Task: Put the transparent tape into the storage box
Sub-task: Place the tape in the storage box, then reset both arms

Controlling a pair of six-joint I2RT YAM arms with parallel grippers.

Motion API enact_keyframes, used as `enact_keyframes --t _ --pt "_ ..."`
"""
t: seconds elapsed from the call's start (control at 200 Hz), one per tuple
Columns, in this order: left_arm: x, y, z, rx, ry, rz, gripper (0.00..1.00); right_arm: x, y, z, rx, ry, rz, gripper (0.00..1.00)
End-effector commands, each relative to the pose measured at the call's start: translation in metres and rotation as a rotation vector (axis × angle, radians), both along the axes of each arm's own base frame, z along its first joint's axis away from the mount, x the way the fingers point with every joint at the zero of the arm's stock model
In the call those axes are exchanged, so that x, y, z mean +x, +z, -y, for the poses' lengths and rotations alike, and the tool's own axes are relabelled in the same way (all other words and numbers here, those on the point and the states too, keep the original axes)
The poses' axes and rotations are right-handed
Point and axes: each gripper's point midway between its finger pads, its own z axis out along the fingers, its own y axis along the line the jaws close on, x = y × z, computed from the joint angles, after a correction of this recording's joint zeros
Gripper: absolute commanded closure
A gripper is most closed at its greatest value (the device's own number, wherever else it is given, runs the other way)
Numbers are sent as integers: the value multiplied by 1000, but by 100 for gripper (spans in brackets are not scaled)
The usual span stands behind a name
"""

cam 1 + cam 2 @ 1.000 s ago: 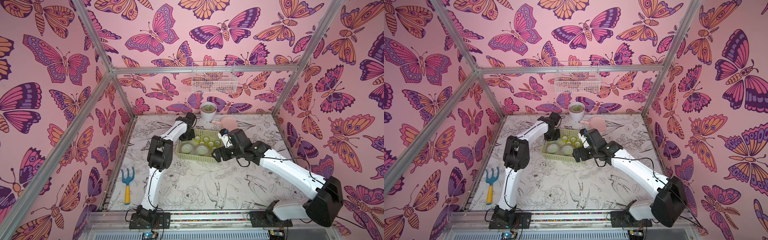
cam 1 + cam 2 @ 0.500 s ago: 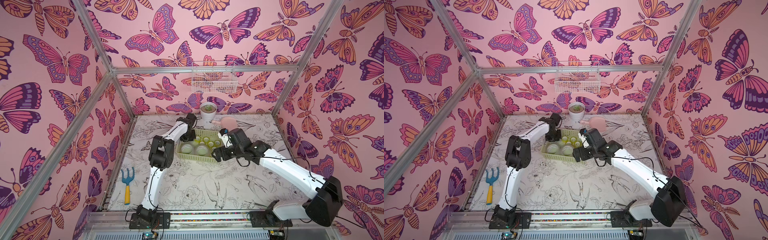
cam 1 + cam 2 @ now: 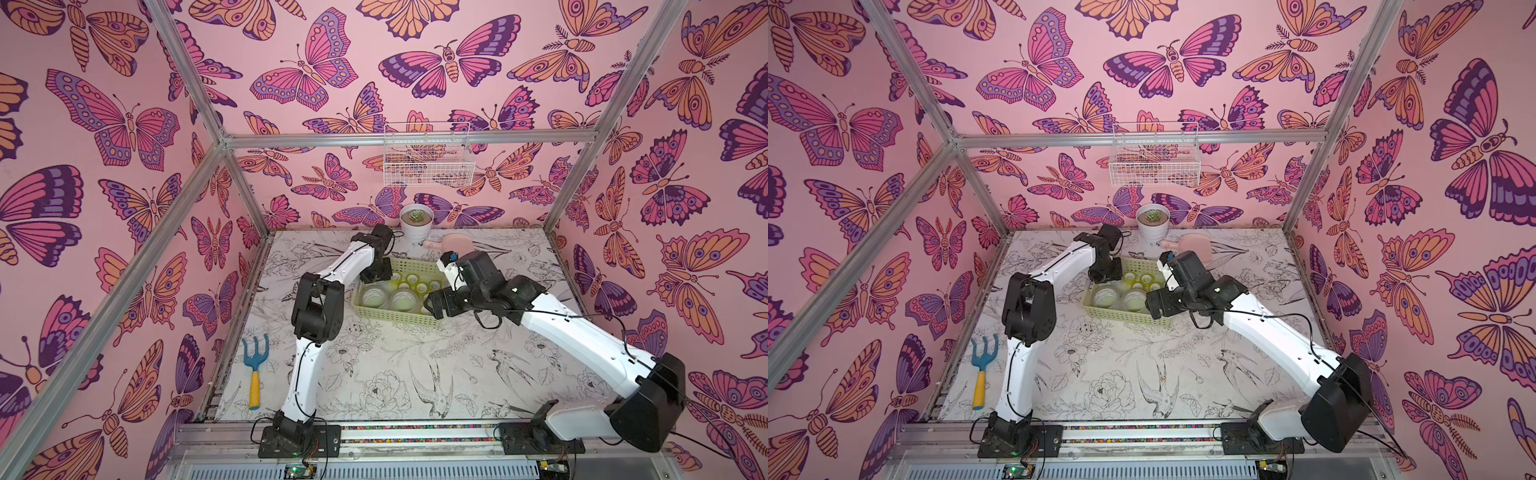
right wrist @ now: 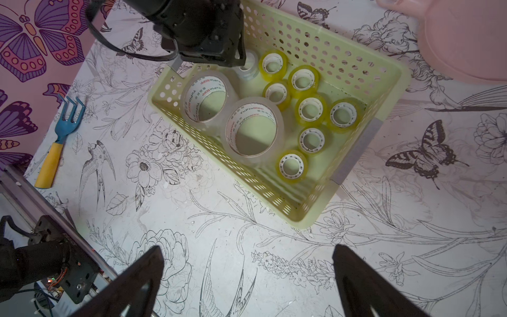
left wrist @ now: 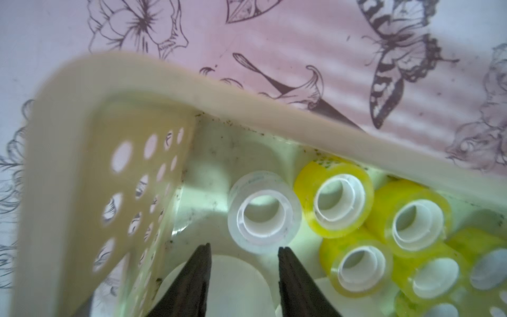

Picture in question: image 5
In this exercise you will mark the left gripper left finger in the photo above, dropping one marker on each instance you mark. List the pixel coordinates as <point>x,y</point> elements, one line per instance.
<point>187,296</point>

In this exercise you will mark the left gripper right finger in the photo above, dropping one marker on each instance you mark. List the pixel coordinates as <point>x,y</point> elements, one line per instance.
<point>300,296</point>

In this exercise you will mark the yellow small tape roll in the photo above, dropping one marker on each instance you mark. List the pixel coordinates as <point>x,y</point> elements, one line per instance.
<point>454,306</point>
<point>410,219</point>
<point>485,252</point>
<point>431,276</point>
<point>336,196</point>
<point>358,264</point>

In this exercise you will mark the small clear tape roll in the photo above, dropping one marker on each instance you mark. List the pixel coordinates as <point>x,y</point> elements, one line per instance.
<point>264,213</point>

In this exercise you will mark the pale green storage basket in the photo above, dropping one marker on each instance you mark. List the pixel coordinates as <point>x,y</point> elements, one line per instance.
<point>130,161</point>

